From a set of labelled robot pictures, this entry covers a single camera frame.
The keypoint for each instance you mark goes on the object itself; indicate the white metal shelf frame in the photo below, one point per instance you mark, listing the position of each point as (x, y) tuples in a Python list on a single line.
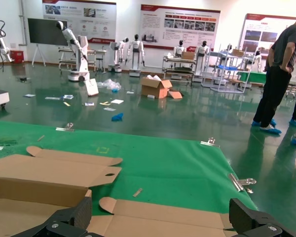
[(224, 74)]

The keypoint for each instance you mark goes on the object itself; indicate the small black floor object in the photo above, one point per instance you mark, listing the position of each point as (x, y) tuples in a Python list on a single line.
[(23, 79)]

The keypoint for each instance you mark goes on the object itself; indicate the white red wall poster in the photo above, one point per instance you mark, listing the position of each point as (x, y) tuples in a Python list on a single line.
[(261, 32), (180, 24), (64, 14)]

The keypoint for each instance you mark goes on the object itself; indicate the clear plastic bag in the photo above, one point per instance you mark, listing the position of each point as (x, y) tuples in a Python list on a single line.
[(111, 84)]

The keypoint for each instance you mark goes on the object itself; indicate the open cardboard carton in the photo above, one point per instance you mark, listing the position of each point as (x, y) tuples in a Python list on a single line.
[(154, 87)]

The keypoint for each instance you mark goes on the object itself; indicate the tan thin strip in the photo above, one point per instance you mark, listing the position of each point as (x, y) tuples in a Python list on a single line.
[(40, 137)]

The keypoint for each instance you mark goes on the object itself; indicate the black screen on stand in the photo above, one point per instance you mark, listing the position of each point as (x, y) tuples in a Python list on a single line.
[(44, 32)]

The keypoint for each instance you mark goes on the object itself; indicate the open brown cardboard box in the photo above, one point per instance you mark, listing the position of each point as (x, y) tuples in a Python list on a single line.
[(162, 219), (51, 170)]

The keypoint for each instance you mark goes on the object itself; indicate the white wheeled cart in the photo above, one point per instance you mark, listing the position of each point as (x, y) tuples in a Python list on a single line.
[(294, 84)]

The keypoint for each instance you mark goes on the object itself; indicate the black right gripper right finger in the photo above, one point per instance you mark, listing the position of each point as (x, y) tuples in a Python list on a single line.
[(246, 219)]

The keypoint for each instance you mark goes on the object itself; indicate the white flat box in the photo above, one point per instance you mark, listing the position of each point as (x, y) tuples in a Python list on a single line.
[(91, 87)]

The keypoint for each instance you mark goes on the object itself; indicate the white work table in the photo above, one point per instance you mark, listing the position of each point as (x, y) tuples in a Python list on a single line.
[(98, 51)]

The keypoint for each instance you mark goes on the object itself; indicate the white paper sheet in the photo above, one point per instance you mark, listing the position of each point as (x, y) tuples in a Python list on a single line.
[(89, 104), (109, 109), (67, 96), (52, 98), (29, 95), (117, 101), (130, 92)]

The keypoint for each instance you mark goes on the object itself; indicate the green table cloth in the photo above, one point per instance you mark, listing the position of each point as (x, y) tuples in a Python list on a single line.
[(162, 168)]

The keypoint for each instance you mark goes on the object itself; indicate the red box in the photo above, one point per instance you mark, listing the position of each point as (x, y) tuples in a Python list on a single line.
[(16, 56)]

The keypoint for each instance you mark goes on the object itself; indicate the metal rack cart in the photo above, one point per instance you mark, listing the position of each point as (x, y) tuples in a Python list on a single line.
[(177, 66)]

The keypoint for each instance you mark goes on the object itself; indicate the blue plastic tray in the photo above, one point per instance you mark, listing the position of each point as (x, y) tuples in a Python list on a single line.
[(227, 67)]

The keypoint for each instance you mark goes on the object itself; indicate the person in grey shirt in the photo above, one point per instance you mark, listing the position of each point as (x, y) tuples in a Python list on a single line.
[(283, 49)]

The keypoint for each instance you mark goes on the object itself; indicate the small tan tape piece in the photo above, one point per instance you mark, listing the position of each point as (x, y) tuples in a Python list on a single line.
[(137, 192)]

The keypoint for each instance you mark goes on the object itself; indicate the yellow paper strip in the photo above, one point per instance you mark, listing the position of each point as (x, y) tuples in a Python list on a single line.
[(104, 103), (67, 104)]

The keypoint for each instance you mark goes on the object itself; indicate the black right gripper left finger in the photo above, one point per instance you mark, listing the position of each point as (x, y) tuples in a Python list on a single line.
[(81, 212)]

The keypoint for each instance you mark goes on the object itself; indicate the black stool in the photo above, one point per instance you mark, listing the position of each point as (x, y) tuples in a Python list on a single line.
[(99, 64)]

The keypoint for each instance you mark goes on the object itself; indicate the white humanoid robot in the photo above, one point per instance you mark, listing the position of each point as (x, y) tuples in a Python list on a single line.
[(80, 56), (179, 50), (202, 56), (257, 60), (136, 49), (121, 49)]

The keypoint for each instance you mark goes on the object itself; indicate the blue shoe cover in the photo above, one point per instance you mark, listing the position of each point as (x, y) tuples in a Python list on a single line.
[(117, 117)]

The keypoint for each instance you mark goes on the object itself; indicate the small cardboard carton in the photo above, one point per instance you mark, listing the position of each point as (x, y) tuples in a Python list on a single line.
[(237, 52), (188, 55)]

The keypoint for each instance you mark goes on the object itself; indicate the green covered table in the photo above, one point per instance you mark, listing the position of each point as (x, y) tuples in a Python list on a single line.
[(254, 76)]

